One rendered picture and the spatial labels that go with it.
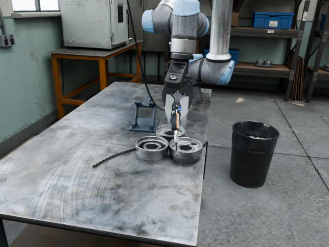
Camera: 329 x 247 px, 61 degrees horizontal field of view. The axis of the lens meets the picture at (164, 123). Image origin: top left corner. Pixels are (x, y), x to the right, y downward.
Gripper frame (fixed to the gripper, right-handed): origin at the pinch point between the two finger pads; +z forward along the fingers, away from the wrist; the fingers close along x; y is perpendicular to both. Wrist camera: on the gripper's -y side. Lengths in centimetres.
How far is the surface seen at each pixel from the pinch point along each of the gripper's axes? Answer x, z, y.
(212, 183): -17, 75, 116
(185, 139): -3.4, 7.3, 4.3
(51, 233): 36, 39, -14
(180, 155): -3.2, 9.5, -5.5
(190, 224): -9.4, 15.7, -30.2
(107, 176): 15.2, 14.1, -17.0
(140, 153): 8.9, 10.2, -6.9
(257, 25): -57, -63, 348
